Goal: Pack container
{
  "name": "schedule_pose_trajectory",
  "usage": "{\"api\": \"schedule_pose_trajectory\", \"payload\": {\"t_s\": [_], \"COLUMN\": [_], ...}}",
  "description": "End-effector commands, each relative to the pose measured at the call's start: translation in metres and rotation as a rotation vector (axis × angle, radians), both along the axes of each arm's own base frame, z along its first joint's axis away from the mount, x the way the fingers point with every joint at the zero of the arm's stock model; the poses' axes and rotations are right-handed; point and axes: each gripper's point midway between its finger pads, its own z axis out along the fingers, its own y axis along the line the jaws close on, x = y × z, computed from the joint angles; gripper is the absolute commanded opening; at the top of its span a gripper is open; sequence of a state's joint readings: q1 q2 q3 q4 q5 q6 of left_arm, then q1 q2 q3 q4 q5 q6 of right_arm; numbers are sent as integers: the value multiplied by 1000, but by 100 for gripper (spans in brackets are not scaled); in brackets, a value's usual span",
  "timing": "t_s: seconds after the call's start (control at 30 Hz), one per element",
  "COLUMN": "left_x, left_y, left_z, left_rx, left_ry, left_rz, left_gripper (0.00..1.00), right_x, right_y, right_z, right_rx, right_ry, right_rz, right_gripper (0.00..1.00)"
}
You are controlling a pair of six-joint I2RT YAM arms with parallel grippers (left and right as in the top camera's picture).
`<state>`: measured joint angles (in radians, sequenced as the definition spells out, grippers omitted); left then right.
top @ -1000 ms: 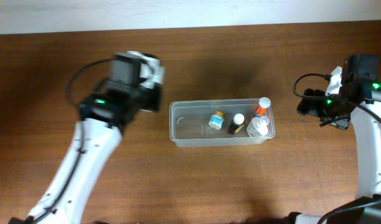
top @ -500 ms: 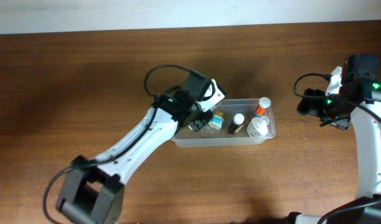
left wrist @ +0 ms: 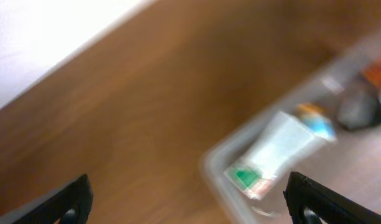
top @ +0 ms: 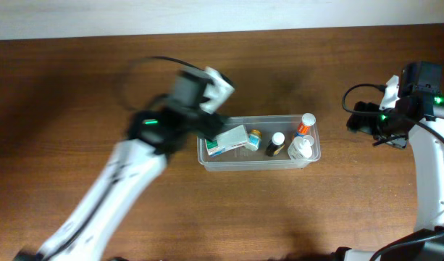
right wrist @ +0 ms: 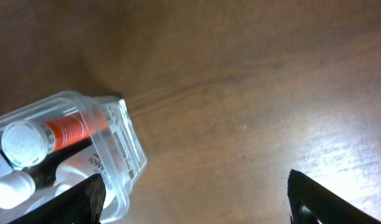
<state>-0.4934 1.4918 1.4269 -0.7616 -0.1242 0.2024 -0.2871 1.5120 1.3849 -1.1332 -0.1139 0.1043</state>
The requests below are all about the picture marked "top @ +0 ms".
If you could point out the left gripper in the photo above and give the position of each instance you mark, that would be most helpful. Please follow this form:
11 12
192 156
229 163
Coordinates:
210 123

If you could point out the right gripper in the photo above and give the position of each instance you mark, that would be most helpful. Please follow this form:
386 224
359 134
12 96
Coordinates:
369 118

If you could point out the white green medicine box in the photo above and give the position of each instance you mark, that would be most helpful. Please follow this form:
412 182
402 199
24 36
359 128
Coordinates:
229 140

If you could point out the gold lid balm jar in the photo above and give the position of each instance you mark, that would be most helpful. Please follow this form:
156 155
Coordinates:
254 140

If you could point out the dark bottle white cap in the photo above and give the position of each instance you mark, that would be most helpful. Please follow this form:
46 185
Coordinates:
275 145

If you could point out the orange tube white cap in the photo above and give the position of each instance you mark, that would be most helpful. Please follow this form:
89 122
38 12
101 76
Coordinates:
307 121

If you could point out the white pump bottle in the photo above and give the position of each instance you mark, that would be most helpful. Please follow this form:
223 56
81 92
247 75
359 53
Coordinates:
301 147

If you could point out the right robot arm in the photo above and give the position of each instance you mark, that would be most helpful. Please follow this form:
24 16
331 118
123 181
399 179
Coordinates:
411 113

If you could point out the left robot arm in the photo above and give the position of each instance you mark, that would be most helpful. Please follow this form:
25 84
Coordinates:
155 133

